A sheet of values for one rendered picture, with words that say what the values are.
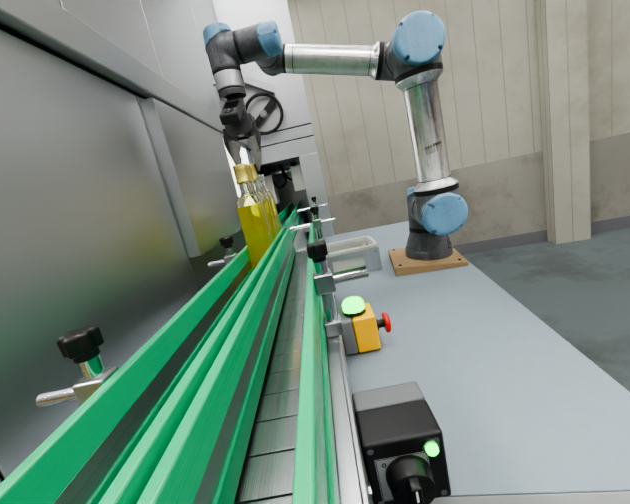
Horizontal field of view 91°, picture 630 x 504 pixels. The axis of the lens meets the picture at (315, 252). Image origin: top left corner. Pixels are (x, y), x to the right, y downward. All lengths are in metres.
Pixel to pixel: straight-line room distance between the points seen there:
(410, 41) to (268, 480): 0.85
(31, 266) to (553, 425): 0.62
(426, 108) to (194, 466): 0.83
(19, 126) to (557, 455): 0.70
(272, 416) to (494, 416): 0.29
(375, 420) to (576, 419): 0.25
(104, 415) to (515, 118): 3.68
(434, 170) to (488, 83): 2.83
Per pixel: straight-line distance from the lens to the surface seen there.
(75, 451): 0.30
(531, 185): 3.79
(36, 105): 0.54
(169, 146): 0.76
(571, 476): 0.46
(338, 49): 1.04
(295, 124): 1.87
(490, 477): 0.45
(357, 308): 0.60
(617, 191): 4.20
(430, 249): 1.04
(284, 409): 0.34
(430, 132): 0.88
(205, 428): 0.24
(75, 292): 0.48
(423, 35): 0.89
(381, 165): 3.40
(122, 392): 0.33
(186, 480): 0.22
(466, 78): 3.64
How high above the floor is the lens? 1.09
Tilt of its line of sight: 13 degrees down
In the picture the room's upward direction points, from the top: 13 degrees counter-clockwise
